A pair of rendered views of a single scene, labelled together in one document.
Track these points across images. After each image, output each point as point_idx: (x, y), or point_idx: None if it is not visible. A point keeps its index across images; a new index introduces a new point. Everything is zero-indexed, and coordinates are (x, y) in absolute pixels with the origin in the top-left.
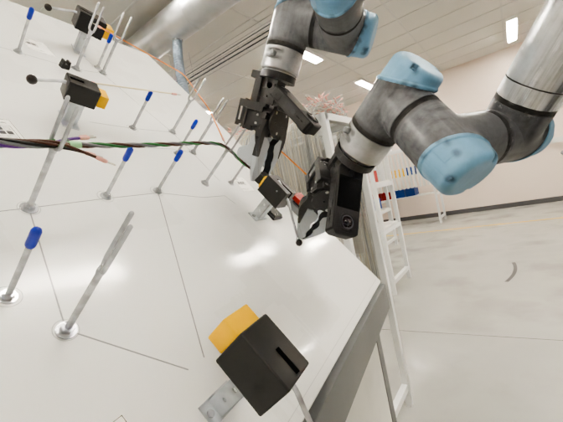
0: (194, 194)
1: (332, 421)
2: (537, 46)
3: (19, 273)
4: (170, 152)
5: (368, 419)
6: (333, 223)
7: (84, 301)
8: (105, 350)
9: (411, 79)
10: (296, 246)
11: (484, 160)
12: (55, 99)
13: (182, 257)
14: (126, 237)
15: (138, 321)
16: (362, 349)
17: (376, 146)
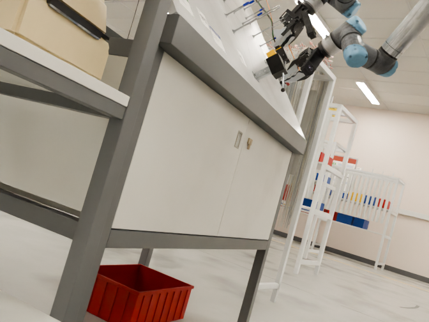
0: (250, 36)
1: (274, 120)
2: (394, 32)
3: (235, 10)
4: (244, 16)
5: (271, 178)
6: (305, 64)
7: (246, 25)
8: (238, 42)
9: (354, 24)
10: (277, 87)
11: (362, 54)
12: None
13: (248, 46)
14: (270, 12)
15: (242, 45)
16: (288, 131)
17: (334, 45)
